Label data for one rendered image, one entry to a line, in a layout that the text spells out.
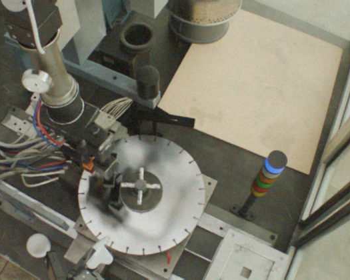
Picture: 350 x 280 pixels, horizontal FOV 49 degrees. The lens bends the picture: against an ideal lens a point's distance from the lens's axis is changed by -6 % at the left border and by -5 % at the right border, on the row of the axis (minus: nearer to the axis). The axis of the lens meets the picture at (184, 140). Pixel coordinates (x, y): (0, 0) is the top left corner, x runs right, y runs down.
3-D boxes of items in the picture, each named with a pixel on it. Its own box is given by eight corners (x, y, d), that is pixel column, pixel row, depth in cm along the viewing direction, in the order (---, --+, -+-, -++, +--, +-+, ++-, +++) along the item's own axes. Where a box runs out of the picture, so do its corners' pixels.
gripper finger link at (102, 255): (124, 247, 97) (101, 277, 94) (105, 233, 99) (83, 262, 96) (123, 245, 95) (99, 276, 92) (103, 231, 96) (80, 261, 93)
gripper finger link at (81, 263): (99, 253, 97) (78, 280, 94) (94, 248, 97) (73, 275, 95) (96, 250, 93) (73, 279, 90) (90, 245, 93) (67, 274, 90)
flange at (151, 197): (169, 203, 103) (169, 200, 101) (129, 218, 101) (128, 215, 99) (153, 166, 108) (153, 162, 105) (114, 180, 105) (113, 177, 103)
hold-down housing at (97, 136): (122, 169, 94) (113, 128, 76) (109, 184, 92) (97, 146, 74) (104, 156, 95) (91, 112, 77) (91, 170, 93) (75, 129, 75)
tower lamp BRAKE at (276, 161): (286, 161, 91) (290, 155, 88) (279, 177, 89) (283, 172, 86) (269, 152, 91) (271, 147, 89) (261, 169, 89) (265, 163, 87)
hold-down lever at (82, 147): (107, 130, 76) (95, 121, 76) (85, 152, 73) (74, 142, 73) (102, 148, 83) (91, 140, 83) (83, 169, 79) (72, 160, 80)
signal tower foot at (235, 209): (257, 213, 124) (259, 211, 122) (253, 223, 123) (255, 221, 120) (233, 201, 125) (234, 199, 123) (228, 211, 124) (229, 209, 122)
